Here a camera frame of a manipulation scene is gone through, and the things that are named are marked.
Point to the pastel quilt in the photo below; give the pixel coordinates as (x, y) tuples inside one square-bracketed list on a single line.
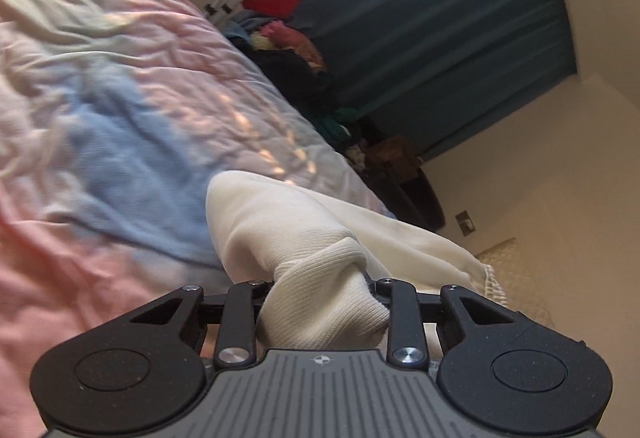
[(100, 93)]

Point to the cream zip jacket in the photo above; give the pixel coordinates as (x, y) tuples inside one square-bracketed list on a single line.
[(280, 228)]

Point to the dark armchair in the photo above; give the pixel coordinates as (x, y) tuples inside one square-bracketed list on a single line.
[(420, 198)]

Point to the bronze wall socket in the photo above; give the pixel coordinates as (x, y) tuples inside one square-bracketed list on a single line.
[(465, 222)]

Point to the pile of colourful clothes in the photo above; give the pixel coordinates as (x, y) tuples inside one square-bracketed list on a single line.
[(295, 68)]

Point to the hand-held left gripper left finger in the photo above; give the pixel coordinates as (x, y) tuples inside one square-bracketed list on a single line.
[(240, 313)]

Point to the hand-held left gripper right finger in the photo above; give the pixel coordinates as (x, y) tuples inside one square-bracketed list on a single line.
[(402, 318)]

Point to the wide teal curtain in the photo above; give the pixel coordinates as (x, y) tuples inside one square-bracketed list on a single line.
[(450, 43)]

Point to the brown cardboard box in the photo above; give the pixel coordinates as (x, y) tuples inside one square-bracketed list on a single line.
[(395, 155)]

